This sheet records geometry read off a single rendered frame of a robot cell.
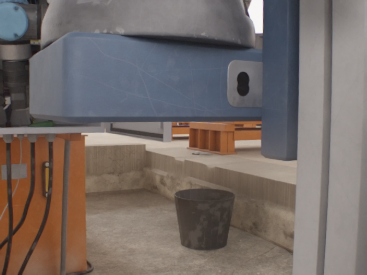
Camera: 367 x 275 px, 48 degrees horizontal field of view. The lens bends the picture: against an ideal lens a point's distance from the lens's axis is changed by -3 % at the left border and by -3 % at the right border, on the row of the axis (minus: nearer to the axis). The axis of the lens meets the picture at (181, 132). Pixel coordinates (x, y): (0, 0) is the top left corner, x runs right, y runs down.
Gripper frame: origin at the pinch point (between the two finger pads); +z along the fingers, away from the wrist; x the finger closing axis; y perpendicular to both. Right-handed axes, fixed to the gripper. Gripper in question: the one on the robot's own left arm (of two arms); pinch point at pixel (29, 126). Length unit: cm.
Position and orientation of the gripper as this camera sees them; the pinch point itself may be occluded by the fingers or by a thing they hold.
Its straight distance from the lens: 133.0
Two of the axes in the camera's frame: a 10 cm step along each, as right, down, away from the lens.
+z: -0.3, 9.6, 2.9
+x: 3.9, 2.8, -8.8
